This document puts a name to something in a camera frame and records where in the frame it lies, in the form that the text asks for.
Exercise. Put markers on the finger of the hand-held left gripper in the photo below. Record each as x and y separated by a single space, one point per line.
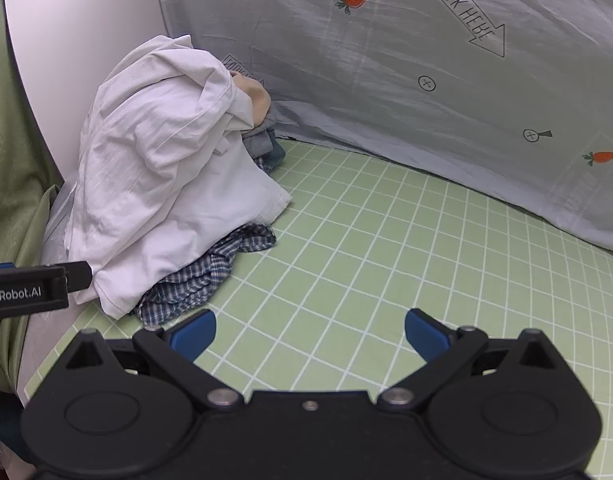
79 276

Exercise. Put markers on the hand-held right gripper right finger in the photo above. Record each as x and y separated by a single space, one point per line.
424 334

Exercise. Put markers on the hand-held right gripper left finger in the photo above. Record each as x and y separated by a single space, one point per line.
196 332

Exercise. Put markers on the white pants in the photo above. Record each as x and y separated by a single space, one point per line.
161 160

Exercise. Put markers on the clear plastic bag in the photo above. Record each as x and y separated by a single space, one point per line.
56 230

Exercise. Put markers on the blue plaid shirt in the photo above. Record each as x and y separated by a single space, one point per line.
201 275

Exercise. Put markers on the green grid mat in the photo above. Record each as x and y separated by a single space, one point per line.
386 235

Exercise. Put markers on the blue denim garment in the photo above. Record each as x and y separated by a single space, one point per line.
275 157

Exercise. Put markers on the grey sweatshirt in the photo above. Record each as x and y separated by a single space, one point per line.
256 142

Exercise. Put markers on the beige cloth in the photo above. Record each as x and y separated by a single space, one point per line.
254 100

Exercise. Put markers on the grey carrot print sheet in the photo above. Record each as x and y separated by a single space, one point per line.
386 85

